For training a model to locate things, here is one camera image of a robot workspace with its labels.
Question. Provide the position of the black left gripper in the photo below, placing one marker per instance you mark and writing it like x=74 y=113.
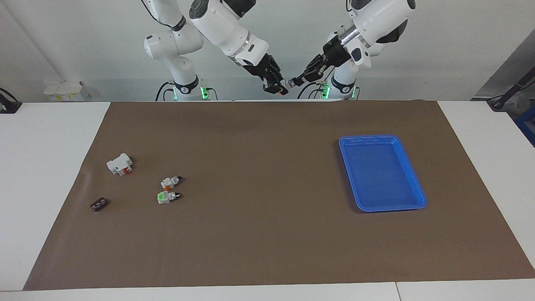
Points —
x=335 y=54

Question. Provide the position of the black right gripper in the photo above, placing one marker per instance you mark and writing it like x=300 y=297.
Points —
x=261 y=67

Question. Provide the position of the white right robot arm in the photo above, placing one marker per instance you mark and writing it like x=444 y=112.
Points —
x=225 y=25

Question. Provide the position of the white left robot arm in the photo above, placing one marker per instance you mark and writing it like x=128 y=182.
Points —
x=376 y=21

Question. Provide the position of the blue plastic tray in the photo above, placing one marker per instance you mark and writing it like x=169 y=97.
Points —
x=382 y=175

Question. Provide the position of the brown table mat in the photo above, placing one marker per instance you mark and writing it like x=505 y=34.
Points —
x=267 y=209

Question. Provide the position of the white circuit breaker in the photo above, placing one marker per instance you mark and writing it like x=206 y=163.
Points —
x=118 y=164

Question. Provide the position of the black stand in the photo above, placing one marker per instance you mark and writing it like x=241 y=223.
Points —
x=508 y=95

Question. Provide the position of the white background boxes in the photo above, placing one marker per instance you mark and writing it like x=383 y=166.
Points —
x=62 y=90

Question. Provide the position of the small black terminal block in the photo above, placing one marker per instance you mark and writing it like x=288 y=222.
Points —
x=98 y=205

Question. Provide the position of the blue crate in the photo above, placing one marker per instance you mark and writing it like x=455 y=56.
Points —
x=527 y=125

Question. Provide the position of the white green selector switch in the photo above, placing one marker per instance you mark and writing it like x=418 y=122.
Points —
x=164 y=197

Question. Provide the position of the black clamp mount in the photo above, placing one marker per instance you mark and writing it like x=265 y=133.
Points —
x=8 y=106

